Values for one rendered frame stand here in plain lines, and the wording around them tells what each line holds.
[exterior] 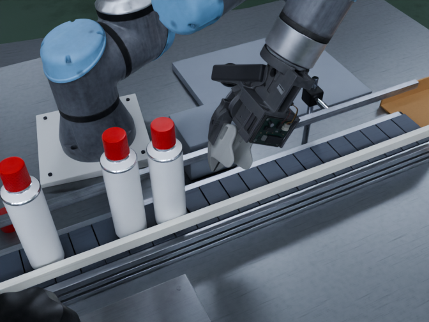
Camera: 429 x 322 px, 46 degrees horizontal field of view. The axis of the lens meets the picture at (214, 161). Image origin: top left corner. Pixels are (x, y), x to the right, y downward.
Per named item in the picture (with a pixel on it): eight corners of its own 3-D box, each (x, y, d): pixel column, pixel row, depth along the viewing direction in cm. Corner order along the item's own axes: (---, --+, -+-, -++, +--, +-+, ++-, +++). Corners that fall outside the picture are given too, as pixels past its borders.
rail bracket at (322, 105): (313, 165, 100) (327, 97, 88) (293, 142, 104) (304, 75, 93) (327, 160, 101) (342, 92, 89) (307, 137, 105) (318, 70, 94)
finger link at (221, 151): (210, 188, 75) (239, 139, 71) (193, 163, 79) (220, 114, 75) (226, 190, 77) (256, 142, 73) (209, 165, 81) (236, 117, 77)
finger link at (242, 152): (226, 190, 77) (256, 142, 73) (209, 165, 81) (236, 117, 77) (241, 191, 79) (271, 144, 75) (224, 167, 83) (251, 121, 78)
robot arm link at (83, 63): (42, 101, 96) (19, 38, 87) (96, 68, 103) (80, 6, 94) (83, 126, 90) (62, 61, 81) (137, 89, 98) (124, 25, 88)
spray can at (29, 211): (34, 279, 76) (-8, 184, 61) (27, 253, 79) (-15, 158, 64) (69, 266, 77) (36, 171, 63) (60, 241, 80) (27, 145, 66)
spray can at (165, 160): (162, 236, 81) (150, 140, 67) (150, 213, 84) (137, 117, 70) (192, 225, 83) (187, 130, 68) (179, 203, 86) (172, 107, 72)
